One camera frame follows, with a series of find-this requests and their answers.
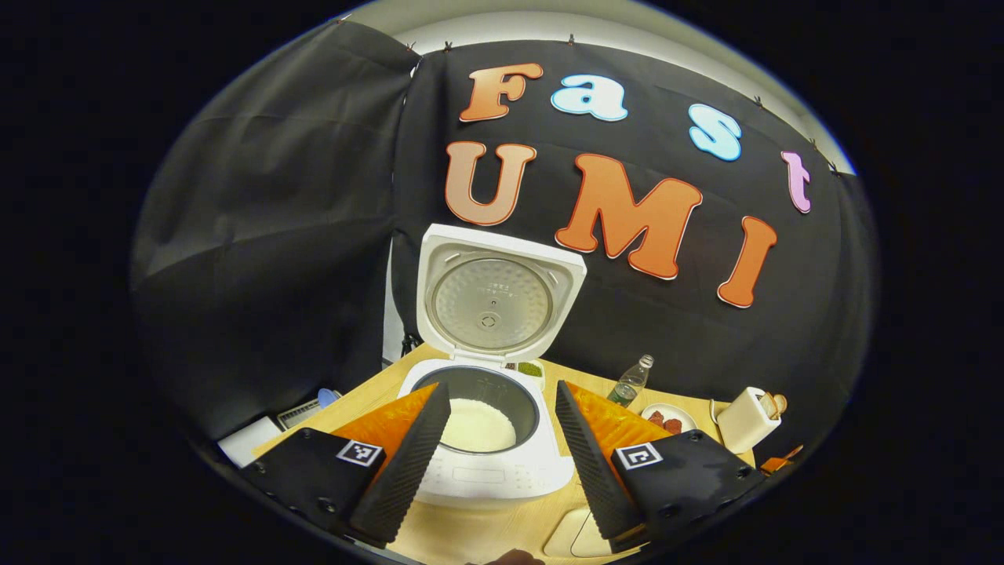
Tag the red meat piece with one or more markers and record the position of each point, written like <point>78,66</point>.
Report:
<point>673,426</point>
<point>655,417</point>

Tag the white box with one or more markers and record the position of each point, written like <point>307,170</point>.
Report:
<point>249,441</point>

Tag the white toaster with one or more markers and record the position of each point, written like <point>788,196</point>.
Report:
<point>741,428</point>

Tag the white rice cooker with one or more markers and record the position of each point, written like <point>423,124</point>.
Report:
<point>502,243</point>

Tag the blue round object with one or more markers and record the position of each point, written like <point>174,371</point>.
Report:
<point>328,397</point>

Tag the white divided bean dish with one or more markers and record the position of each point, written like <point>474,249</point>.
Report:
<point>532,369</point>

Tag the clear water bottle green label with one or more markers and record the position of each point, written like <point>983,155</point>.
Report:
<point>627,386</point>

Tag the white round plate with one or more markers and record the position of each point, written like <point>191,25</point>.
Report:
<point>686,416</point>

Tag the brown wooden spoon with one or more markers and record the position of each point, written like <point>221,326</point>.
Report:
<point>793,453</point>

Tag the grey keyboard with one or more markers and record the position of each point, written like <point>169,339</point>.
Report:
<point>299,413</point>

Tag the white rice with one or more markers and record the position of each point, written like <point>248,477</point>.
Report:
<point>478,428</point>

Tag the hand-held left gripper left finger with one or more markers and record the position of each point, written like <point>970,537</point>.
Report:
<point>400,479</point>

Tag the toast slice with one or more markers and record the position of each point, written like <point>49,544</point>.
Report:
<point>780,402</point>
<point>766,406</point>

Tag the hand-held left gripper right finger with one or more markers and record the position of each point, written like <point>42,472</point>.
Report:
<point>600,479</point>

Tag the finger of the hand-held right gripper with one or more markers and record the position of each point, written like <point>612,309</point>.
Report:
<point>772,465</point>

